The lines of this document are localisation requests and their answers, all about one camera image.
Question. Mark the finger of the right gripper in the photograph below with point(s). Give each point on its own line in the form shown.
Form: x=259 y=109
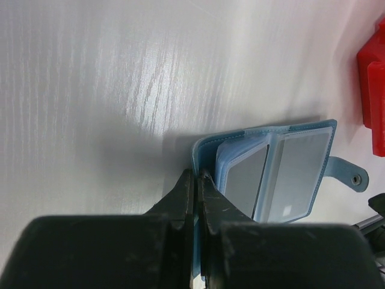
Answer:
x=377 y=203

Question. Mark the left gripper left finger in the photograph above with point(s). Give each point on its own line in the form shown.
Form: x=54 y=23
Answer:
x=150 y=250

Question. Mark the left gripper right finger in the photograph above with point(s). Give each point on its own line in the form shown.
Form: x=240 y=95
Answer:
x=236 y=252

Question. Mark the blue leather card holder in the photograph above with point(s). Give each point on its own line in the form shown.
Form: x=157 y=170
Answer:
x=216 y=153

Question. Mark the red plastic bin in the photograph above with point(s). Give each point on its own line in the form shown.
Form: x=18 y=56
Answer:
x=370 y=60

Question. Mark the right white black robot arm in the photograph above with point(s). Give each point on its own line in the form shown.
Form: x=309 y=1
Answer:
x=373 y=230

